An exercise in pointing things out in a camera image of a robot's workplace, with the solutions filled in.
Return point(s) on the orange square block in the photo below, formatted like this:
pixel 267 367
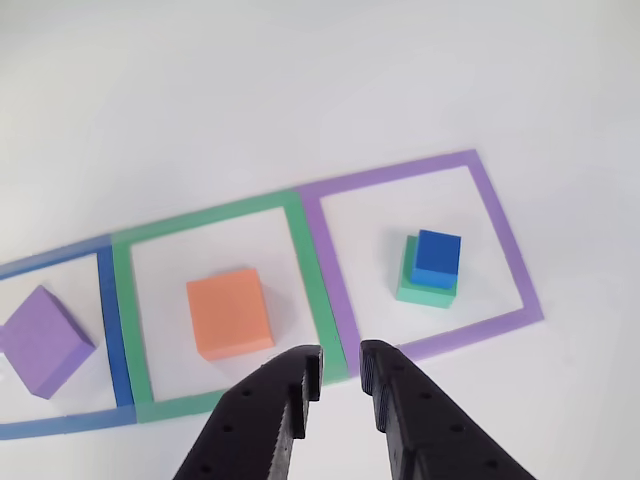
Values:
pixel 227 310

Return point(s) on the green square block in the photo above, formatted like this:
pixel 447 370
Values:
pixel 425 295

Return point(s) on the small blue cube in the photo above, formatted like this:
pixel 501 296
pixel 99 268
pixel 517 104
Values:
pixel 435 255

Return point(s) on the purple square block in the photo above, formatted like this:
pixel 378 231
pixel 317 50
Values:
pixel 42 335

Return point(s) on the green square frame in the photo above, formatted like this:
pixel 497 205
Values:
pixel 310 270

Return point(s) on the blue square frame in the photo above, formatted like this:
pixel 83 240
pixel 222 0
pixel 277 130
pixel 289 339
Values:
pixel 112 325

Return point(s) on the purple square frame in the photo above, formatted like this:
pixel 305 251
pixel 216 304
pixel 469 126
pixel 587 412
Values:
pixel 505 240

